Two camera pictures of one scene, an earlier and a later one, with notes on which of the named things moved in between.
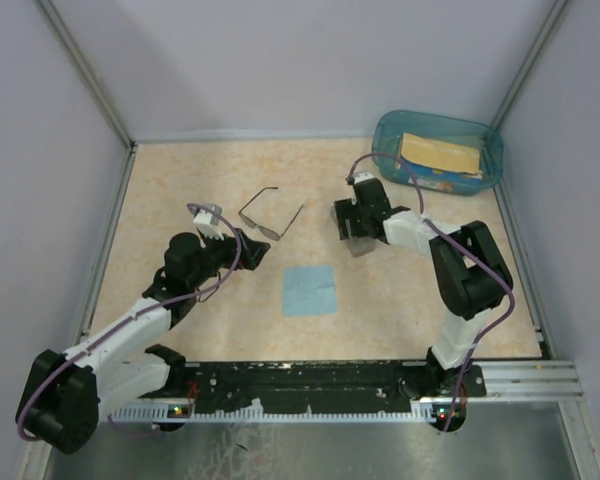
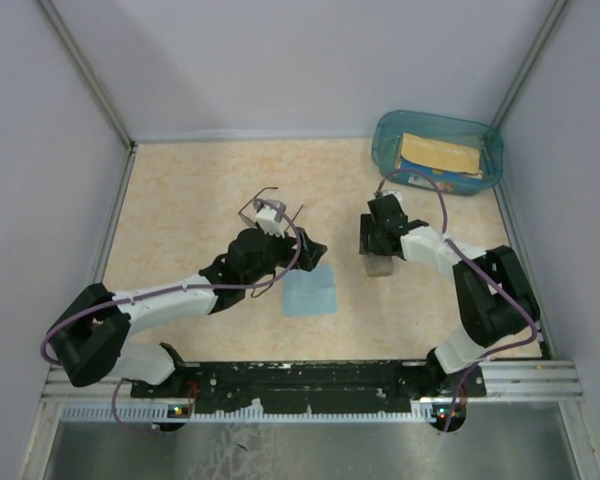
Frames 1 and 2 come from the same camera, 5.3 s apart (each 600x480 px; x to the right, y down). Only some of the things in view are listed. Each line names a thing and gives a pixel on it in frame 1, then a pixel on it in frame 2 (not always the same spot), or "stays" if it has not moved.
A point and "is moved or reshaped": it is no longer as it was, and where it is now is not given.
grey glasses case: x=361 y=245 is moved or reshaped
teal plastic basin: x=447 y=154 stays
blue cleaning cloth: x=309 y=290 stays
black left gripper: x=251 y=253 to x=312 y=249
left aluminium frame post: x=87 y=72 stays
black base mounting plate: x=310 y=388 stays
